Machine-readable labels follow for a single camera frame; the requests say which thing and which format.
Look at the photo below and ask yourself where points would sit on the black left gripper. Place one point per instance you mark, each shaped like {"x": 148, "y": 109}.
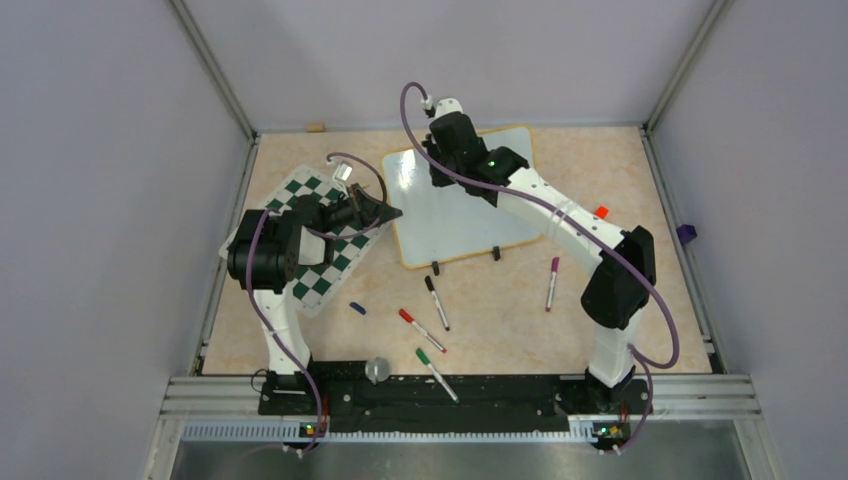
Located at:
{"x": 364, "y": 208}

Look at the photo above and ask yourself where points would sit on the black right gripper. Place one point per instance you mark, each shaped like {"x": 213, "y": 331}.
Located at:
{"x": 432, "y": 147}

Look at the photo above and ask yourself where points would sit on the yellow framed whiteboard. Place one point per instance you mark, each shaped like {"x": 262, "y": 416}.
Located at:
{"x": 442, "y": 224}

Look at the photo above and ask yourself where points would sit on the blue marker cap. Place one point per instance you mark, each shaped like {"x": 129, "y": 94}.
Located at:
{"x": 357, "y": 307}

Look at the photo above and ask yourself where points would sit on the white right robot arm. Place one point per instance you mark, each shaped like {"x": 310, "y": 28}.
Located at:
{"x": 620, "y": 263}

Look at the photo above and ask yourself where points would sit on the green white chessboard mat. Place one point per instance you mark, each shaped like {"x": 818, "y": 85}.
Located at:
{"x": 324, "y": 265}

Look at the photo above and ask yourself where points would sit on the black capped marker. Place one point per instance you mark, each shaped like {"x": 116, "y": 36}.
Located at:
{"x": 439, "y": 307}

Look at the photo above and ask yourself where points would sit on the red capped marker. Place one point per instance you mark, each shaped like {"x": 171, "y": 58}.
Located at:
{"x": 408, "y": 318}

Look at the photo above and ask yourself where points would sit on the purple capped marker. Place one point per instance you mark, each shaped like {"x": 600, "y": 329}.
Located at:
{"x": 552, "y": 284}

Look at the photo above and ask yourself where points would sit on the green capped marker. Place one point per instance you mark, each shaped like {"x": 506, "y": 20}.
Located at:
{"x": 424, "y": 359}

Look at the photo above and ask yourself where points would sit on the grey round knob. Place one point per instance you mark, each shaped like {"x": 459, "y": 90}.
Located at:
{"x": 377, "y": 370}

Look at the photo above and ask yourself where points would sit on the purple plastic piece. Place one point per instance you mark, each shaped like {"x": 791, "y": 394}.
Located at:
{"x": 686, "y": 233}

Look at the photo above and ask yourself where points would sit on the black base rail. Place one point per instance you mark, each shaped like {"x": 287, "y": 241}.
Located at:
{"x": 340, "y": 393}

